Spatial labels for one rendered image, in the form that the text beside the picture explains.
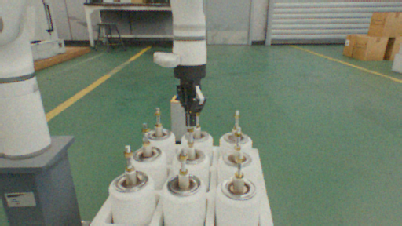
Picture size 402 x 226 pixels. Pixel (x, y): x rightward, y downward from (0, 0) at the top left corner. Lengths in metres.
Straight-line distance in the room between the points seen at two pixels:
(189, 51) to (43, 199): 0.47
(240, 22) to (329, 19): 1.76
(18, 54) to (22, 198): 0.32
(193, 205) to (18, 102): 0.42
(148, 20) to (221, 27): 1.48
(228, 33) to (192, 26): 4.96
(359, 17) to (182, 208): 5.97
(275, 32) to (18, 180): 5.31
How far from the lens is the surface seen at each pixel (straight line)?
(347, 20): 6.18
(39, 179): 0.69
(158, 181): 0.70
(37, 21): 4.03
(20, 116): 0.66
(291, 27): 5.73
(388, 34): 4.22
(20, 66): 0.65
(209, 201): 0.65
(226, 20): 5.49
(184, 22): 0.55
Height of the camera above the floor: 0.60
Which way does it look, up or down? 21 degrees down
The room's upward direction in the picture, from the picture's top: straight up
